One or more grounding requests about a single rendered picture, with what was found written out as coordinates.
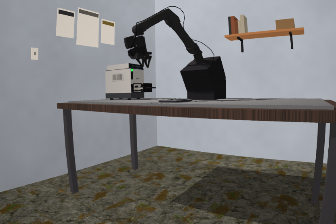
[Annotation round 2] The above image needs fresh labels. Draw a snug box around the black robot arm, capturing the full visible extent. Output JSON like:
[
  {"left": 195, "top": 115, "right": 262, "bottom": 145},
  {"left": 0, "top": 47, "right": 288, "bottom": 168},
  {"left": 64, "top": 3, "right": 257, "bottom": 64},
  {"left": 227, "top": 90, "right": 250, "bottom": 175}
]
[{"left": 124, "top": 8, "right": 214, "bottom": 66}]

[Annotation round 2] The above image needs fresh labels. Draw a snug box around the grey heat sealer housing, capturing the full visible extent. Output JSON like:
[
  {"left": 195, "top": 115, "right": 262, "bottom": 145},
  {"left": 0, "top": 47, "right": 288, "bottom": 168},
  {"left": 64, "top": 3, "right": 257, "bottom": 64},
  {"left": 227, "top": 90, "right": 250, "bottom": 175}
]
[{"left": 105, "top": 63, "right": 156, "bottom": 100}]

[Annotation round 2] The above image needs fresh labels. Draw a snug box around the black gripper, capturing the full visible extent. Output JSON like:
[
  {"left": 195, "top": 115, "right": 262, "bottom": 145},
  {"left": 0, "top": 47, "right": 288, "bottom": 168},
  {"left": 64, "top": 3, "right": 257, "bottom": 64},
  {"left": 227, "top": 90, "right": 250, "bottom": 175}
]
[{"left": 136, "top": 45, "right": 152, "bottom": 68}]

